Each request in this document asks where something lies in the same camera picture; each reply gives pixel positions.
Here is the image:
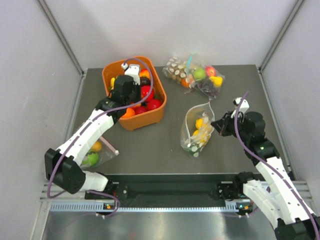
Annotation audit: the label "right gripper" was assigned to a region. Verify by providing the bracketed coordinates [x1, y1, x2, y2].
[211, 110, 251, 143]

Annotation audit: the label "red fake apple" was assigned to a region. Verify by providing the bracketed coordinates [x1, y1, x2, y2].
[140, 85, 155, 102]

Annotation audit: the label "polka dot zip bag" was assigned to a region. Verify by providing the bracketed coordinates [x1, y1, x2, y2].
[180, 101, 215, 158]

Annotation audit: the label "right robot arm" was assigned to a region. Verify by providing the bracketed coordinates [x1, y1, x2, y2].
[211, 111, 320, 240]

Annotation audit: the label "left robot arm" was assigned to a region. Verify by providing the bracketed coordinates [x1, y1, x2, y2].
[44, 74, 141, 199]

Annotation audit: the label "yellow fake fruit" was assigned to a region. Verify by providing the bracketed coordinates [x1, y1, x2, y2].
[195, 118, 204, 130]
[191, 130, 211, 147]

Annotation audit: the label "purple fake grapes in bag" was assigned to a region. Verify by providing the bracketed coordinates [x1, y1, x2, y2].
[197, 78, 220, 99]

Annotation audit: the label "yellow fake pear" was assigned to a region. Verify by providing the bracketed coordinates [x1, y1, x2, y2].
[209, 76, 224, 88]

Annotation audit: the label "clear bag with fruit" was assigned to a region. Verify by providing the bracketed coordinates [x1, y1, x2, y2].
[185, 54, 225, 100]

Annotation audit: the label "brown polka dot bag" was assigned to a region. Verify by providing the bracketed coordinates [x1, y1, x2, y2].
[162, 56, 190, 88]

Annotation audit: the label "red apple in bag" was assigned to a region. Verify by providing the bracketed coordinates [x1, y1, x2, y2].
[204, 66, 217, 77]

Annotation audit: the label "green fake apple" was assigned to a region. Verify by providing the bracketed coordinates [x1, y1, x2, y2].
[193, 67, 207, 81]

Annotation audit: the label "yellow fruit in left bag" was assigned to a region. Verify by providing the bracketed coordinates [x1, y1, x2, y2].
[91, 141, 102, 152]

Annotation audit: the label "left zip bag with fruit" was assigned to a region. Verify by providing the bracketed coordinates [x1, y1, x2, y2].
[80, 136, 119, 170]

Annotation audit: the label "green fruit in left bag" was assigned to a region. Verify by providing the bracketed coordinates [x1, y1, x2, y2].
[81, 151, 99, 167]

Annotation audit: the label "orange in bin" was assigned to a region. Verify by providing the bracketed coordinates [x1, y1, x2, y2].
[121, 107, 136, 119]

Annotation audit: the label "red yellow apple in bin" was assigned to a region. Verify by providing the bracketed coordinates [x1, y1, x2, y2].
[139, 69, 151, 80]

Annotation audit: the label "dark red fruit in bin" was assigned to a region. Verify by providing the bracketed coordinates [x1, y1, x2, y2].
[146, 98, 162, 111]

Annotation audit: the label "orange plastic bin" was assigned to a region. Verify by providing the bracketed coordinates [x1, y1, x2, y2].
[102, 56, 167, 131]

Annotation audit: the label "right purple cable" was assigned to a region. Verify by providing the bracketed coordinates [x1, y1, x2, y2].
[235, 90, 320, 232]

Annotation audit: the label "purple cable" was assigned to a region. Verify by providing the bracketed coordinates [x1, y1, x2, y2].
[46, 57, 155, 217]
[235, 90, 320, 232]

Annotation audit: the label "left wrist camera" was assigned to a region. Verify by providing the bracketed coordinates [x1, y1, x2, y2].
[121, 62, 141, 85]

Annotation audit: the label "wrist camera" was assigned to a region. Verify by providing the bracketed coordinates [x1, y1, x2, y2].
[231, 97, 250, 119]
[121, 62, 141, 85]

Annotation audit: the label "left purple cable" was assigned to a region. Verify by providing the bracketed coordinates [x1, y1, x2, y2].
[46, 57, 155, 217]

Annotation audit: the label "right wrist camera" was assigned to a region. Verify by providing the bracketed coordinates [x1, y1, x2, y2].
[231, 97, 250, 119]

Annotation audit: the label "grey cable duct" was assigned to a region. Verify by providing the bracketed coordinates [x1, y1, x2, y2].
[50, 201, 254, 213]

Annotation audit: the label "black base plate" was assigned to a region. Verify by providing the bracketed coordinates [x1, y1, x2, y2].
[84, 173, 253, 202]

